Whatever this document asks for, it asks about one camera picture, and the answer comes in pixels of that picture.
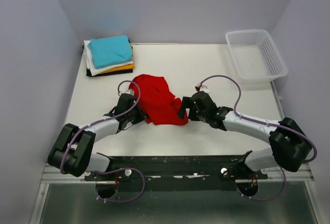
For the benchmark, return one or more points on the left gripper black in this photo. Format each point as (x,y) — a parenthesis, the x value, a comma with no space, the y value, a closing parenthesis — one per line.
(141,116)

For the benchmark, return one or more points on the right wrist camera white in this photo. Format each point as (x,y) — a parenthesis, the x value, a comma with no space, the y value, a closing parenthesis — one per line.
(202,88)

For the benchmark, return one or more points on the white plastic basket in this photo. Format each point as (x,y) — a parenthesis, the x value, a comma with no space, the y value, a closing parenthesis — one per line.
(255,56)

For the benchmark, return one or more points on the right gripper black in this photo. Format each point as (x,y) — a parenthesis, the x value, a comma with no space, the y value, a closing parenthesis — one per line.
(187,103)

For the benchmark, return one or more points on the folded yellow t shirt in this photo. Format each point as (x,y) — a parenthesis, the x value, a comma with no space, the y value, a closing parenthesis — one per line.
(119,70)

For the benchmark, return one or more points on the black mounting base plate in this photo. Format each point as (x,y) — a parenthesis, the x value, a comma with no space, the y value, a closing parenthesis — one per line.
(175,173)

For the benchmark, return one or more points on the folded cyan t shirt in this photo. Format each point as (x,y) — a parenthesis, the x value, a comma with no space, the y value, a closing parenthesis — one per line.
(110,51)

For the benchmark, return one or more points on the folded black t shirt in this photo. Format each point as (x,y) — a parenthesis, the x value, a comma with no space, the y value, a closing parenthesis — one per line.
(113,72)

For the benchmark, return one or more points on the folded white t shirt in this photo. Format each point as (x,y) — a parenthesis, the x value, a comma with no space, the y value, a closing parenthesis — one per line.
(90,61)

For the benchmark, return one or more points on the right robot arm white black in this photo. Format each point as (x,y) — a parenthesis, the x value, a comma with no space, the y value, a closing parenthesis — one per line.
(287,146)

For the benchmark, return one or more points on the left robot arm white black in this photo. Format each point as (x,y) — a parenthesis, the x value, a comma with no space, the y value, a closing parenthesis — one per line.
(72,150)

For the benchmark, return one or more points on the red t shirt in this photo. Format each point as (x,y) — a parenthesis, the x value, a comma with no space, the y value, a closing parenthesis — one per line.
(157,102)

